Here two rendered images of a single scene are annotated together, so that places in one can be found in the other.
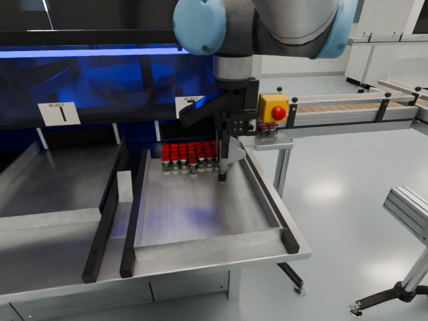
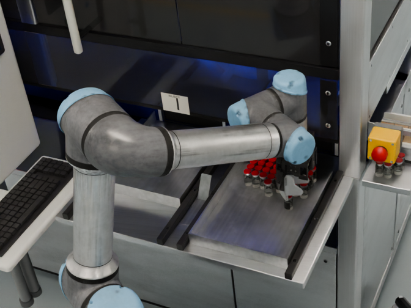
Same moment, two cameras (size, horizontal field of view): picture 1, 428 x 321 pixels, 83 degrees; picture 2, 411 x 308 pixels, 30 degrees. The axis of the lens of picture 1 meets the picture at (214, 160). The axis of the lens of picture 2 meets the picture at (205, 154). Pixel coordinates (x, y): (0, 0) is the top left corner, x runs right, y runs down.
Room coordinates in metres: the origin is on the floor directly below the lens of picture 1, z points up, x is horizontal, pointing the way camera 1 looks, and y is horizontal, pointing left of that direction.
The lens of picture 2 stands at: (-0.78, -0.79, 2.21)
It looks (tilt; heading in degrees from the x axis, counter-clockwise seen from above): 37 degrees down; 39
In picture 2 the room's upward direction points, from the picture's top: 7 degrees counter-clockwise
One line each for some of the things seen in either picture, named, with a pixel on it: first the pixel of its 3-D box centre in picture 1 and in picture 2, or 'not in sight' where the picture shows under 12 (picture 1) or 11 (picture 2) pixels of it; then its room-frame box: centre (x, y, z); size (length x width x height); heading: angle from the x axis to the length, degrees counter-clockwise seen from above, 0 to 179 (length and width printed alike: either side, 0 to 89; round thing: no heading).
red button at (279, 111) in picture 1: (278, 113); (380, 153); (0.67, -0.19, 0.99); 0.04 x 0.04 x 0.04; 9
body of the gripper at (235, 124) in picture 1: (234, 107); (295, 151); (0.50, -0.04, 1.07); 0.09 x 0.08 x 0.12; 99
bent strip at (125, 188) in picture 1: (121, 200); (196, 198); (0.38, 0.19, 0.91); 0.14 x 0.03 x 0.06; 10
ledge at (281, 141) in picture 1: (267, 137); (392, 172); (0.76, -0.19, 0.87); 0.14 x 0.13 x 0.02; 9
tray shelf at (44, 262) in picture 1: (130, 191); (210, 190); (0.46, 0.21, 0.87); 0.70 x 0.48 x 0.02; 99
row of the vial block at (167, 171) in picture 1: (197, 163); (275, 183); (0.54, 0.04, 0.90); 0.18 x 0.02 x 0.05; 99
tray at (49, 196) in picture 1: (62, 172); (166, 156); (0.51, 0.38, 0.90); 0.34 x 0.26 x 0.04; 9
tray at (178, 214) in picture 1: (200, 185); (263, 206); (0.45, 0.03, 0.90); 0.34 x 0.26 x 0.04; 9
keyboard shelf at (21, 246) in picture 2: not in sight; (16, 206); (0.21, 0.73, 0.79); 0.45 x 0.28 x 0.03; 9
